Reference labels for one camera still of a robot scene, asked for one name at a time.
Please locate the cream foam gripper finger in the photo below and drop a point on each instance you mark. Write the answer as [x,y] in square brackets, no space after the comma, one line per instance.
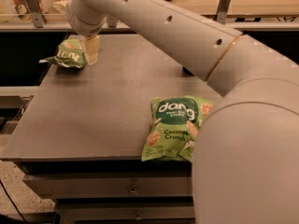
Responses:
[91,45]

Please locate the green jalapeno chip bag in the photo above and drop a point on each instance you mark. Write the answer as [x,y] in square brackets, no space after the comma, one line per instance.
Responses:
[69,55]

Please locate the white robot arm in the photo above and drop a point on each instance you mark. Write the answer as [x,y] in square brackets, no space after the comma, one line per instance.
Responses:
[246,158]

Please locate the green Dang coconut chips bag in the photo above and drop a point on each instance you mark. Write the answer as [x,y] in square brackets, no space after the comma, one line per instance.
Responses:
[174,129]

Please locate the grey cabinet drawer upper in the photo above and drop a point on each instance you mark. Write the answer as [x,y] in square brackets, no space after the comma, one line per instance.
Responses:
[110,185]

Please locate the grey cabinet drawer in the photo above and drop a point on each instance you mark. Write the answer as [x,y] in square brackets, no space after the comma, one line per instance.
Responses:
[110,185]
[126,211]

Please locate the grey cabinet drawer lower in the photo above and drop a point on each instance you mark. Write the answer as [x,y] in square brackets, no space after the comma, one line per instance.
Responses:
[126,211]

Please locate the metal bracket middle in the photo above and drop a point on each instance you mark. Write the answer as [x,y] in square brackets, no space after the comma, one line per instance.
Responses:
[111,22]

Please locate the metal bracket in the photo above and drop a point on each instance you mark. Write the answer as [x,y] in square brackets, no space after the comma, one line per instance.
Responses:
[111,22]
[36,13]
[222,11]

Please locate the metal bracket left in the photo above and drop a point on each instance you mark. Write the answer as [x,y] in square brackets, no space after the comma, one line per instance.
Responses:
[36,13]

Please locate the metal bracket right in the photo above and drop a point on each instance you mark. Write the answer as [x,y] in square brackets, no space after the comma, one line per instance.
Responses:
[222,11]

